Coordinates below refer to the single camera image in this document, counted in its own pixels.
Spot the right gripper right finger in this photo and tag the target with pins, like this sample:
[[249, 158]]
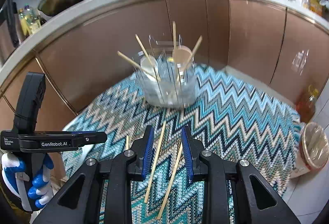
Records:
[[191, 150]]

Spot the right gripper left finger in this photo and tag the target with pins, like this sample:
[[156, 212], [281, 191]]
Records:
[[143, 149]]

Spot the clear plastic utensil holder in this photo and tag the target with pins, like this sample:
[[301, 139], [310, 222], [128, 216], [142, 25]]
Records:
[[167, 92]]

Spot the white ceramic spoon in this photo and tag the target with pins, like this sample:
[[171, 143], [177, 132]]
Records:
[[150, 65]]

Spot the wooden chopstick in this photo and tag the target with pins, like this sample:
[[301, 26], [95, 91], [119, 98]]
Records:
[[155, 162], [145, 52], [134, 64], [170, 183]]

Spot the beige wooden spoon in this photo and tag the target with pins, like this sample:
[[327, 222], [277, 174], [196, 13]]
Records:
[[180, 57]]

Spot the brown kitchen cabinets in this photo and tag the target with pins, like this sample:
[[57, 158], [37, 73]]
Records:
[[275, 43]]

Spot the left blue gloved hand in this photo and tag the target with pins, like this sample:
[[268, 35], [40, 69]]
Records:
[[28, 193]]

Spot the zigzag patterned mat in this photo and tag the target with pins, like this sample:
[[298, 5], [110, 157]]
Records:
[[232, 118]]

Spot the oil bottles on counter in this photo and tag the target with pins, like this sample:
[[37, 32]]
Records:
[[29, 20]]

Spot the oil bottle on floor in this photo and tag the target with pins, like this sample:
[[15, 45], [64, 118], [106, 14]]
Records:
[[306, 106]]

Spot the wicker trash basket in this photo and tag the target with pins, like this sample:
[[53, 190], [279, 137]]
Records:
[[312, 152]]

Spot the yellow food package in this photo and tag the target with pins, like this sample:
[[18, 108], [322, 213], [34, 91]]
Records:
[[314, 6]]

